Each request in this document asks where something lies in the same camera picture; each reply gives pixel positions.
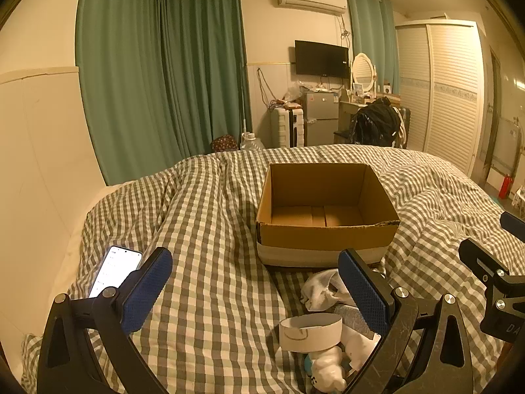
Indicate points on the white oval mirror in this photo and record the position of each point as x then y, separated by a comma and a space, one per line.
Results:
364, 69

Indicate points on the grey white checked blanket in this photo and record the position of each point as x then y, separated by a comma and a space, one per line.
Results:
213, 213

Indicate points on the cardboard box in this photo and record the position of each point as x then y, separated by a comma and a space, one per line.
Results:
324, 236

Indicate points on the green pleated curtain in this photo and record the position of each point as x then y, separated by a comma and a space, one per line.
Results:
205, 69

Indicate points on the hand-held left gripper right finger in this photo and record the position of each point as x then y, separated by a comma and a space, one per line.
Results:
365, 291

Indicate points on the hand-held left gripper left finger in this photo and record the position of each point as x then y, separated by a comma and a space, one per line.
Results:
147, 289

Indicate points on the narrow green curtain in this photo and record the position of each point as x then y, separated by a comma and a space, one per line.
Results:
373, 28

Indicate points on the silver small fridge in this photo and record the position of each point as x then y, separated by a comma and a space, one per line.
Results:
320, 119

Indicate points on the red fire extinguisher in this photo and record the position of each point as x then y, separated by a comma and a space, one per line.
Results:
506, 186

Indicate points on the white louvred wardrobe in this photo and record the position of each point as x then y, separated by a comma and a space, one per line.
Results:
443, 90

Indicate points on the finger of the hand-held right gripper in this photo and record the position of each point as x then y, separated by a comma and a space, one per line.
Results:
514, 222
482, 256

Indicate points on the white ribbed suitcase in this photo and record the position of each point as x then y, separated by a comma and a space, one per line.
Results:
283, 129

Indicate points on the small picture frame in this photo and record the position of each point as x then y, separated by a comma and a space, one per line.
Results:
358, 88

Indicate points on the dark patterned bag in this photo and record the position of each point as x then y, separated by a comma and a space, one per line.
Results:
224, 143

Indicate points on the black jacket on chair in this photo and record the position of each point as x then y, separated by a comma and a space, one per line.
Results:
375, 125

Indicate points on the wide green curtain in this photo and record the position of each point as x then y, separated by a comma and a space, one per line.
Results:
119, 90

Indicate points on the clear water jug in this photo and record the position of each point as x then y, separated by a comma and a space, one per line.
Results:
252, 143

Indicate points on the white dressing table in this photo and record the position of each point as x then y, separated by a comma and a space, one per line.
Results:
348, 104

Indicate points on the white basket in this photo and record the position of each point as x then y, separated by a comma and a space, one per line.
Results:
519, 197

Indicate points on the white smartphone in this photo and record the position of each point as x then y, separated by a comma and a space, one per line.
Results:
110, 269

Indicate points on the white toy figure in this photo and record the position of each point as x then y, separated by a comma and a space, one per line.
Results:
326, 369

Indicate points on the white sock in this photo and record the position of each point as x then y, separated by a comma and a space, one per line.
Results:
324, 289
359, 342

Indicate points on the white air conditioner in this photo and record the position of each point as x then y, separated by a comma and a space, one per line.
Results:
311, 0

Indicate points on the black wall television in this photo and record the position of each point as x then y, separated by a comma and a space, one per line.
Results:
322, 58

